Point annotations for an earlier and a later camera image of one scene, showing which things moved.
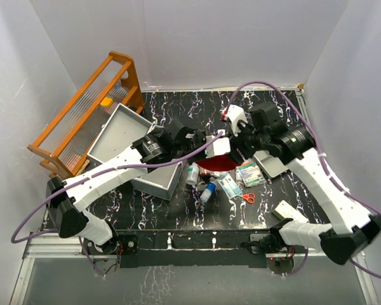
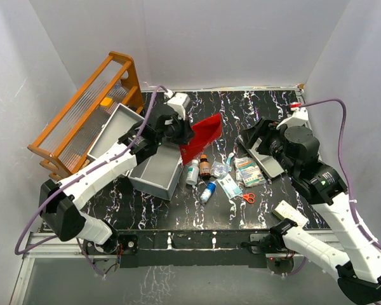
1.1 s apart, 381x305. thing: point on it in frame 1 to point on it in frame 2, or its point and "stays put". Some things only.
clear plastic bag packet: x=220 y=175 stays put
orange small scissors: x=249 y=197 stays put
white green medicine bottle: x=193 y=174 stays put
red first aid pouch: x=218 y=163 to x=205 y=133
